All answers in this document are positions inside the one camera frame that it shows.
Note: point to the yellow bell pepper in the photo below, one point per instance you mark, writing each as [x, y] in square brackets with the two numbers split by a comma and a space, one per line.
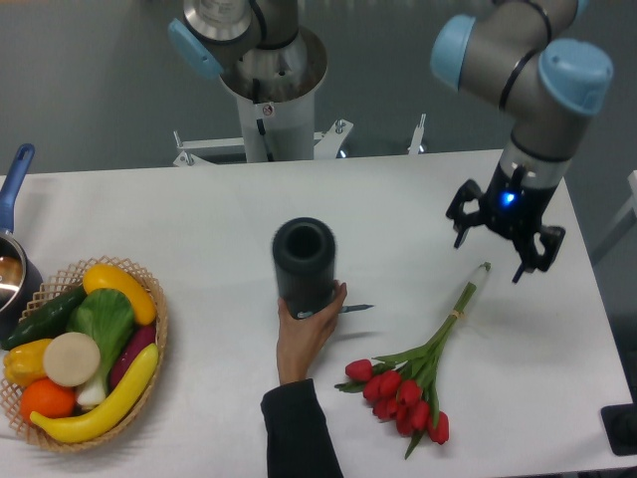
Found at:
[24, 364]

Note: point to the yellow squash upper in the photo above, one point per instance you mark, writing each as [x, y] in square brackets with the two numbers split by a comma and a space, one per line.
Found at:
[106, 276]

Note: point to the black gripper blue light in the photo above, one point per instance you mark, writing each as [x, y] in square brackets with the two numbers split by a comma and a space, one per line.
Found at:
[515, 209]

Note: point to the orange fruit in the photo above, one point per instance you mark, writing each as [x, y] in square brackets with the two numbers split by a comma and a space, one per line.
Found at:
[47, 398]

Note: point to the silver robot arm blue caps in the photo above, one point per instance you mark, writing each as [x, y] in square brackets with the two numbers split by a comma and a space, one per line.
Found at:
[516, 59]

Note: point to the woven wicker basket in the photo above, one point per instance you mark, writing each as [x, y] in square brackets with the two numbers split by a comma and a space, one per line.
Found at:
[57, 284]

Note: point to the dark grey ribbed vase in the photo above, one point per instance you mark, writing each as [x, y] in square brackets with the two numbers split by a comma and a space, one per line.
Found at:
[303, 252]

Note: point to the beige round disc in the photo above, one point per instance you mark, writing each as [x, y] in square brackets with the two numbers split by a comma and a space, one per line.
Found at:
[71, 359]

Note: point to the green bok choy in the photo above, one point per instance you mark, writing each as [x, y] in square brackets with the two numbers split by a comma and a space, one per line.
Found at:
[107, 317]

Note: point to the person's hand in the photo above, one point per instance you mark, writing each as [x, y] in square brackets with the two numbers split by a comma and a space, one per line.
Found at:
[300, 341]

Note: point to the purple sweet potato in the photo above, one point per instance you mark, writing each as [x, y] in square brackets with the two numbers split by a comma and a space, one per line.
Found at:
[139, 340]

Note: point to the red tulip bouquet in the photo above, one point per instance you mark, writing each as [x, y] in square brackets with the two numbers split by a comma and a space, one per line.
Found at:
[402, 387]

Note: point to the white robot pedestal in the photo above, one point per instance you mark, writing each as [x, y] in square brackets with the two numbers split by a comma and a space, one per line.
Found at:
[275, 96]

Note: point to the yellow curved squash lower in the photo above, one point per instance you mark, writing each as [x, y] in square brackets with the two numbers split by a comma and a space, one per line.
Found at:
[111, 411]

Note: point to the white metal base frame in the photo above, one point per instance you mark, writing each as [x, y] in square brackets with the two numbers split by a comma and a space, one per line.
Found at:
[327, 144]

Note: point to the blue handled saucepan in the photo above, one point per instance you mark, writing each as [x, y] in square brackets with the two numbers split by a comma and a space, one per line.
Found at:
[20, 278]

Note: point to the black device table corner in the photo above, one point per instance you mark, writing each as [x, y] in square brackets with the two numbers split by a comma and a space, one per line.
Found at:
[620, 426]

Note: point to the black sleeved forearm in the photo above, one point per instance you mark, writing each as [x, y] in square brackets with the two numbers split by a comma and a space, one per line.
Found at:
[298, 440]

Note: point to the dark pen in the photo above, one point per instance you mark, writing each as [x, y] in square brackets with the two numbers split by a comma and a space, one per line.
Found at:
[355, 308]

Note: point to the green cucumber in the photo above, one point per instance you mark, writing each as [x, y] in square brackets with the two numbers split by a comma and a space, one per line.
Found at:
[46, 322]

